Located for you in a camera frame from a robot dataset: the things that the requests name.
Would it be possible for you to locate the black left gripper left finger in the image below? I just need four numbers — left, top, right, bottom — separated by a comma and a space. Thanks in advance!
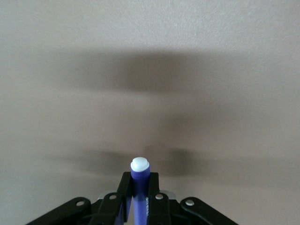
25, 172, 134, 225

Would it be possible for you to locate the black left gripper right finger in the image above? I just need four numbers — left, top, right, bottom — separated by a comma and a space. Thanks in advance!
148, 172, 240, 225

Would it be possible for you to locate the purple marker pen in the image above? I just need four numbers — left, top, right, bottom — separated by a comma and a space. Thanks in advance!
130, 156, 151, 225

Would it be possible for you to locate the brown table cover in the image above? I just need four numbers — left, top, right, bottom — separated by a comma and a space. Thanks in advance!
0, 0, 300, 225

